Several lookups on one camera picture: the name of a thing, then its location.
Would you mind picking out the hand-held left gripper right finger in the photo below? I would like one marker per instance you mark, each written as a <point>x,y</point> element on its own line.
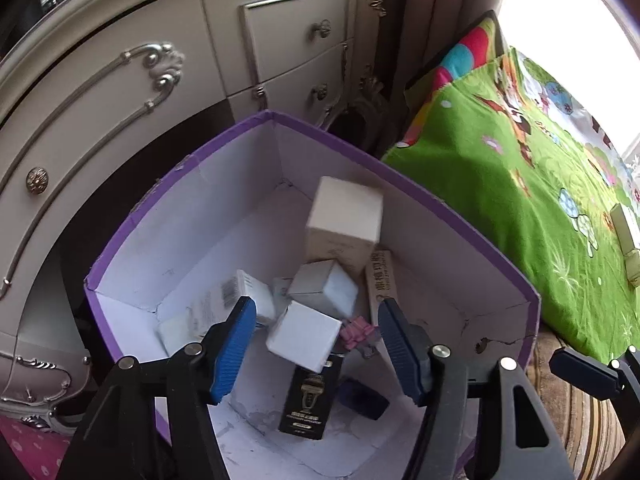
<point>402,355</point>

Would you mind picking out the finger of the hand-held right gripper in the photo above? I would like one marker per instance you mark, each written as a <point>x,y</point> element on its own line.
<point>585,375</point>

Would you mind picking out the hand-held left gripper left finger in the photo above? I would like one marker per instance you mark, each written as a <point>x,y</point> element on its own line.
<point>232,355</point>

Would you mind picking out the dark blue case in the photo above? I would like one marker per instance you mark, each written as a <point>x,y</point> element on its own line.
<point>362,396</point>

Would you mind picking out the white barcode box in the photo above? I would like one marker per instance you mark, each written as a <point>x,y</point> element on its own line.
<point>235,290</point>

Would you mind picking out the small white box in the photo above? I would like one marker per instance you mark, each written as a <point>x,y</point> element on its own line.
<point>302,335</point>
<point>320,285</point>

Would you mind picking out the cream printed box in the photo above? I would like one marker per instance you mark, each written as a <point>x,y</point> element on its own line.
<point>380,280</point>

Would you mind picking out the black printed box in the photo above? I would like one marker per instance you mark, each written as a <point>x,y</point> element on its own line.
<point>310,405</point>

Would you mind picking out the purple cardboard box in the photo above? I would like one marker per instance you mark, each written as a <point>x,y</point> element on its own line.
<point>240,200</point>

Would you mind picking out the tall cream box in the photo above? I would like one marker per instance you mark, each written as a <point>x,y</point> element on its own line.
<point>345,210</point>

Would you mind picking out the striped mat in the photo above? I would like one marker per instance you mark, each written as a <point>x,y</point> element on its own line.
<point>575,425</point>

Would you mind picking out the cream box on bed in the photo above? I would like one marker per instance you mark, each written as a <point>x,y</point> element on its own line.
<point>627,235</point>

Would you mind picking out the green printed blanket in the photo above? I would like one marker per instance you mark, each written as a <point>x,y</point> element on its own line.
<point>500,200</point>

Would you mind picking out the pink dotted cloth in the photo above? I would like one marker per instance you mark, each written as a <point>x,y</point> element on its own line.
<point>25,452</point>

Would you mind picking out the cream carved dresser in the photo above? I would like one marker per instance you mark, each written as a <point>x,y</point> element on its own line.
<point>125,125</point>

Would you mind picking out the colourful striped pillow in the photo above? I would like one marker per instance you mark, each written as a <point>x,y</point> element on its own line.
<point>465,55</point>

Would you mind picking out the brown curtain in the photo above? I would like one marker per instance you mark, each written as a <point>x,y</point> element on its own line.
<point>450,0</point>

